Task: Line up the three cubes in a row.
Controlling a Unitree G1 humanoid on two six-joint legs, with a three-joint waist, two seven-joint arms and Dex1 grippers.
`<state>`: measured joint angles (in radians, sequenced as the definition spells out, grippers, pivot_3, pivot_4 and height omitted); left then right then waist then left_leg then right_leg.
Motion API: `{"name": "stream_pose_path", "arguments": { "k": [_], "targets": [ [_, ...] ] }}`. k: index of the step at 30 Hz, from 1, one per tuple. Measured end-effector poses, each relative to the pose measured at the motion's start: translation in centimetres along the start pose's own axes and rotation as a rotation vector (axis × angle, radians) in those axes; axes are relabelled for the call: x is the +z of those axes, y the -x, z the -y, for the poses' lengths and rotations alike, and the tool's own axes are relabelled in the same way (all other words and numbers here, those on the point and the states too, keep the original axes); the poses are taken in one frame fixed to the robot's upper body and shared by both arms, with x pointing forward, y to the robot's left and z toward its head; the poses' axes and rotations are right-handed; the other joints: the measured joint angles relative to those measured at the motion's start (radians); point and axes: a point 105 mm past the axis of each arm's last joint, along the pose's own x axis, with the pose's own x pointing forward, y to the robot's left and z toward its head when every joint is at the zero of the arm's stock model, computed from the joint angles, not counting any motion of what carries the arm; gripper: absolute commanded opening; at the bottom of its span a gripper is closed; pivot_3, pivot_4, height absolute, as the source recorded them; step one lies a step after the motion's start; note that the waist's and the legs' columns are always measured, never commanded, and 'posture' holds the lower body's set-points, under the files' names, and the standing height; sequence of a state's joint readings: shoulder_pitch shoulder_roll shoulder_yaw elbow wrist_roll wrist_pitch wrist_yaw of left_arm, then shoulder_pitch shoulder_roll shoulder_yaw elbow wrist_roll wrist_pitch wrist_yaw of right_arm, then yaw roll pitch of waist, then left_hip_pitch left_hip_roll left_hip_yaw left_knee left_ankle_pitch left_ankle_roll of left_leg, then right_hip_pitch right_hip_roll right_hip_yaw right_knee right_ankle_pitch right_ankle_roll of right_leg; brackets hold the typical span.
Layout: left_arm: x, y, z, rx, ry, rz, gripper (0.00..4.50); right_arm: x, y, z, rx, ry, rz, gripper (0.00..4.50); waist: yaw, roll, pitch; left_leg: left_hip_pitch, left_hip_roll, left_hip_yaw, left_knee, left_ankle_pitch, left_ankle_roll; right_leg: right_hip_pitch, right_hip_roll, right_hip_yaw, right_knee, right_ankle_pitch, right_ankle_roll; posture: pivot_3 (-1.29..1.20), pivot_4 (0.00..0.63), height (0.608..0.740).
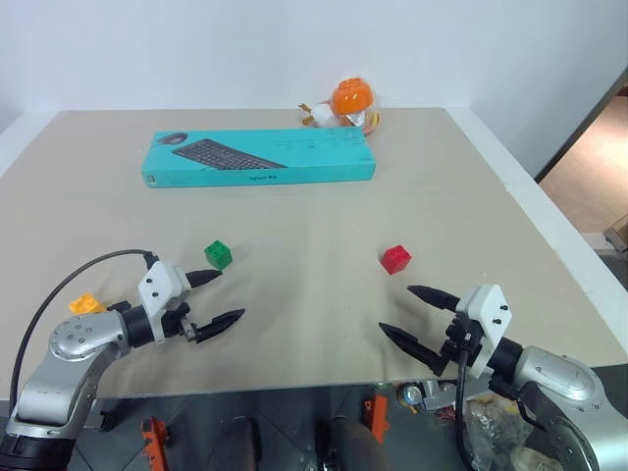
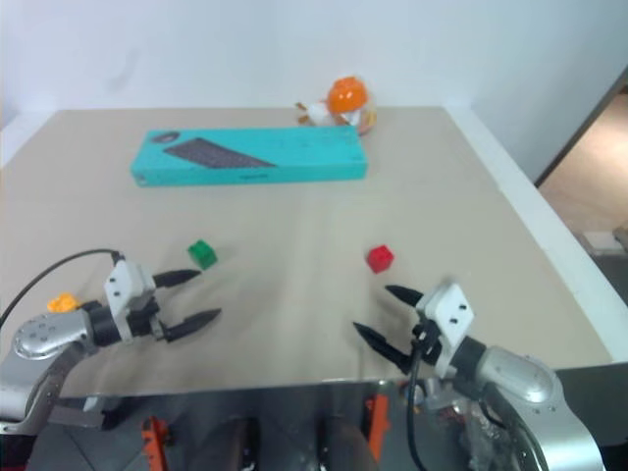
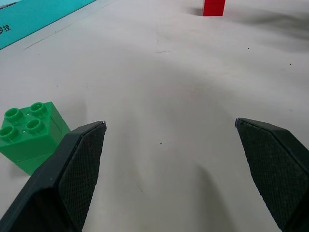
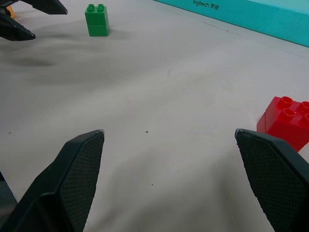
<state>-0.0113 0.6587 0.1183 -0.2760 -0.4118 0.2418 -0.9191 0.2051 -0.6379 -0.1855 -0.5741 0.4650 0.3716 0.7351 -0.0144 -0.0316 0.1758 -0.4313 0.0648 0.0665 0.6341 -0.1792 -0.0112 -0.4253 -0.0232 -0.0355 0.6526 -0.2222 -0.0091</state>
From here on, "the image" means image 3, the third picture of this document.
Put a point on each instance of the red toy brick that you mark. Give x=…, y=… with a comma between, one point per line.
x=213, y=7

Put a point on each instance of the green toy brick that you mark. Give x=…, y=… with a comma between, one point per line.
x=29, y=142

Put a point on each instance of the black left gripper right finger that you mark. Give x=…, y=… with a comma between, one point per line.
x=277, y=169

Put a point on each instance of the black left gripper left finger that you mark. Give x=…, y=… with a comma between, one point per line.
x=60, y=183

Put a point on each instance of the teal printed board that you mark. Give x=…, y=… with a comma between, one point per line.
x=31, y=17

